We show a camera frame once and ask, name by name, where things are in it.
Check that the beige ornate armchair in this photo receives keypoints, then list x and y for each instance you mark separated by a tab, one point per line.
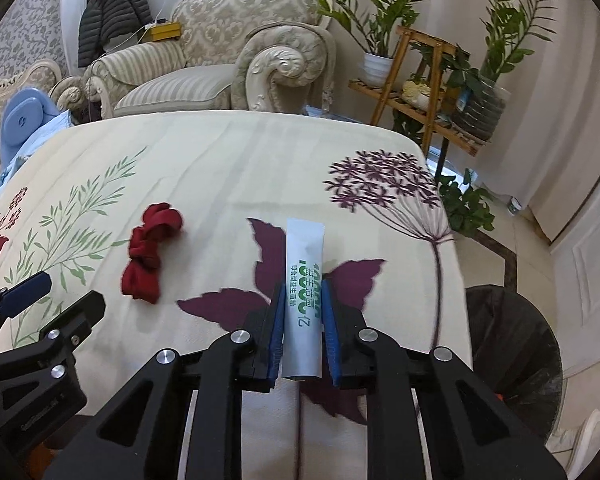
215	30

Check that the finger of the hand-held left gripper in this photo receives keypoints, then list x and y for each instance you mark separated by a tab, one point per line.
85	310
25	292

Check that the wooden plant stand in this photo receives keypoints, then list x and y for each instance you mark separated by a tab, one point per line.
432	75

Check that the light blue plastic object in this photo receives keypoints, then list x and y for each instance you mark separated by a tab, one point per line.
25	115

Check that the beige curtain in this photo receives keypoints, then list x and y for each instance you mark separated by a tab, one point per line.
565	110

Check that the black-lined trash bin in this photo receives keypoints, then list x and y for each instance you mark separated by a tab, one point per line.
510	340

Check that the tall green plant dark pot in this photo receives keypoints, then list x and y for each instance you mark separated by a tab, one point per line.
482	110

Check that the small bottle on floor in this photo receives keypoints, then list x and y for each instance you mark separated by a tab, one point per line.
516	206

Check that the small leafy pothos plant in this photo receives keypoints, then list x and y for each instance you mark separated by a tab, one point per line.
455	67

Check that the light blue cloth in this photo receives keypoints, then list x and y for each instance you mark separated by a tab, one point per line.
45	135

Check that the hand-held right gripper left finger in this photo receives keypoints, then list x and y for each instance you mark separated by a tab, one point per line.
278	335

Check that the white curved frame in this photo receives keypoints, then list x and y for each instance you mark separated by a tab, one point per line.
70	15

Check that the white tube sachet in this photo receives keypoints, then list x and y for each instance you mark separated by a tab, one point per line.
305	260

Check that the floral printed tablecloth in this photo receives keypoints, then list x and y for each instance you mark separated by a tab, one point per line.
230	160

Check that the low green floor plant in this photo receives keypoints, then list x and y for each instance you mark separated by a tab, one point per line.
467	207

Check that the dark red ribbon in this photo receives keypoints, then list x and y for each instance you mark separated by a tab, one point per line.
145	270

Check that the beige ornate sofa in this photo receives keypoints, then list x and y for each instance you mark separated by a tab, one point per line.
0	95

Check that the white door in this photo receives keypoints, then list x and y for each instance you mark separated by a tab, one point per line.
590	240

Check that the dark puffer jacket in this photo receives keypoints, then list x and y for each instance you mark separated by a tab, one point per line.
112	10

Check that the green plant in white pot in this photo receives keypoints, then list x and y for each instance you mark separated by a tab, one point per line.
378	70

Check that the cabbage-shaped ornament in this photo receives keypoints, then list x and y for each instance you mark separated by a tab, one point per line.
415	94

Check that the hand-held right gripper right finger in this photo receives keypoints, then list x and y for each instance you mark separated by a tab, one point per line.
330	340

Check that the yellow box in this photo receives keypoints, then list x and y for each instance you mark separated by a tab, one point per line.
162	32

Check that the white fluffy slipper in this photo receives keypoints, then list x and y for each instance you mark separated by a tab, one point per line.
564	437
597	440

